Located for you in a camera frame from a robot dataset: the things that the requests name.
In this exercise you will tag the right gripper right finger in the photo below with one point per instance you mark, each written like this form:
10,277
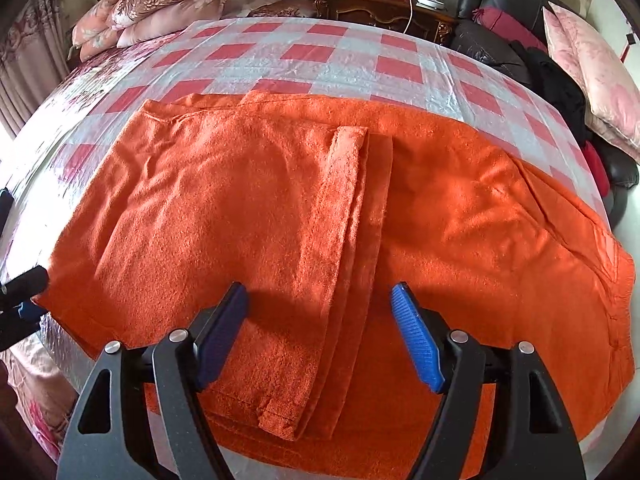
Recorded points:
530,434

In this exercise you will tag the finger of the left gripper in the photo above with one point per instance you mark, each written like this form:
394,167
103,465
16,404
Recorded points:
19,323
25,286

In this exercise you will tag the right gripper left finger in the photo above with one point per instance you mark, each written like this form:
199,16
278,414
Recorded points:
110,433

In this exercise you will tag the orange pants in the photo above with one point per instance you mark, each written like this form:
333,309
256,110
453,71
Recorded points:
319,206

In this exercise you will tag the red white checkered tablecloth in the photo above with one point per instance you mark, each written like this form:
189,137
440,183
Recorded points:
301,55

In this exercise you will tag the pink curtain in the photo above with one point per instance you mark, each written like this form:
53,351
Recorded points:
33,62

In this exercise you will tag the red folded cloth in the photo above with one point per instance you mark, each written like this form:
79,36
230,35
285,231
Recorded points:
596,168

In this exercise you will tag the folded floral quilt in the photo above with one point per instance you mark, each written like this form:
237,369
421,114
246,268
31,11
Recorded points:
124,23

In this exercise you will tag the black garment on armchair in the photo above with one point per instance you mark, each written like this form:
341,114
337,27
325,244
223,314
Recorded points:
557,87

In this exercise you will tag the pink floral pillow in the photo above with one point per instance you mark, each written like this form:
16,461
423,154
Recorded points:
611,94

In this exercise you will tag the small pink bed pillow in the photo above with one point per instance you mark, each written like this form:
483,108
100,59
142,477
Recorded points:
269,9

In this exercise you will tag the maroon cushion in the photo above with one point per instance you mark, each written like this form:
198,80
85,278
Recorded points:
506,27

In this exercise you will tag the red chinese knot ornament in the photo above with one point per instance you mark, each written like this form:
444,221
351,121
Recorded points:
631,40

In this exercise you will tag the white round device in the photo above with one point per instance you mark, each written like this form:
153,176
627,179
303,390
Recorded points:
435,5

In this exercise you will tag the dark wooden nightstand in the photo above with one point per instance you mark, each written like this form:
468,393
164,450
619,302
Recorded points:
396,15

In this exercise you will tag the black leather armchair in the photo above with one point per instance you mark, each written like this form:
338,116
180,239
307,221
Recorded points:
475,41

